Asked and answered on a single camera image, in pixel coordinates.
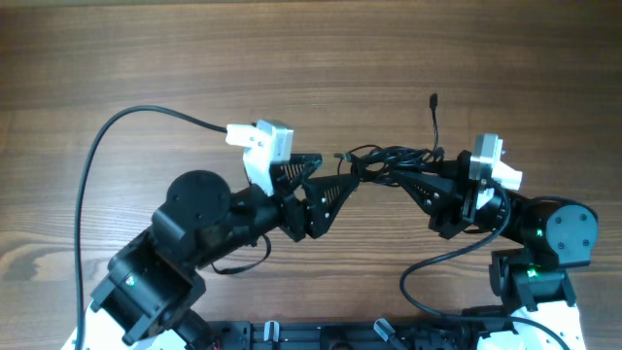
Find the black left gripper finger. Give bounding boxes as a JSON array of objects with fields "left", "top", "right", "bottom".
[
  {"left": 279, "top": 154, "right": 323, "bottom": 194},
  {"left": 303, "top": 175, "right": 360, "bottom": 238}
]

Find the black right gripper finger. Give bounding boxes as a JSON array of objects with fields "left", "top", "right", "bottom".
[
  {"left": 419, "top": 160, "right": 461, "bottom": 178},
  {"left": 390, "top": 171, "right": 462, "bottom": 216}
]

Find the black cable bundle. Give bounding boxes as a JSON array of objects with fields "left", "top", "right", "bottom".
[{"left": 332, "top": 92, "right": 446, "bottom": 189}]

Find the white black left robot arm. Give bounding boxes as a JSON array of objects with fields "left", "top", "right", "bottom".
[{"left": 68, "top": 154, "right": 360, "bottom": 349}]

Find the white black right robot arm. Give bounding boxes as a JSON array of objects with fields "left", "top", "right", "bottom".
[{"left": 387, "top": 152, "right": 599, "bottom": 349}]

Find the black right camera cable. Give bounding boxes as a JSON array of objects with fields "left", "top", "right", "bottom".
[{"left": 398, "top": 184, "right": 574, "bottom": 350}]

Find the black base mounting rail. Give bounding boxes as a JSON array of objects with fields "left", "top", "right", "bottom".
[{"left": 208, "top": 319, "right": 476, "bottom": 350}]

